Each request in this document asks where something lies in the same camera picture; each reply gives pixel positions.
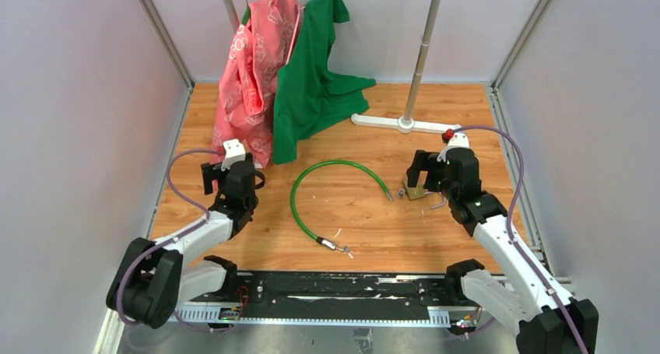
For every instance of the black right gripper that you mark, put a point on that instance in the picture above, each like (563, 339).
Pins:
(424, 161)

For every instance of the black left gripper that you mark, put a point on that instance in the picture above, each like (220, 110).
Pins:
(214, 172)

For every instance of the brass padlock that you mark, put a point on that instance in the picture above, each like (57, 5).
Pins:
(420, 192)

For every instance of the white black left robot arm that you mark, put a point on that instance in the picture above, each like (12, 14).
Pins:
(206, 228)

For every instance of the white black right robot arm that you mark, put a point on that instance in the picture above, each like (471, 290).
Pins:
(540, 313)

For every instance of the white clothes rack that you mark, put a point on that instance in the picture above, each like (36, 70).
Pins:
(352, 47)

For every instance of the green t-shirt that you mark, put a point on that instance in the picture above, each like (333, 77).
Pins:
(310, 97)

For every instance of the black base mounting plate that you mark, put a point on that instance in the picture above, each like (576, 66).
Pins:
(341, 297)

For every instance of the pink patterned garment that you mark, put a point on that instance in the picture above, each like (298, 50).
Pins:
(247, 88)

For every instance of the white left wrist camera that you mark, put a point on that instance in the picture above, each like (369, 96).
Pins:
(234, 152)

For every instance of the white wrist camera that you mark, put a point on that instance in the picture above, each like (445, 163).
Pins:
(234, 152)
(458, 140)

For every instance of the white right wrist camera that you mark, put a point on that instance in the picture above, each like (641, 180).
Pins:
(458, 140)

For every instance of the aluminium frame rail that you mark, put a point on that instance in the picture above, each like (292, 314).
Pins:
(196, 315)

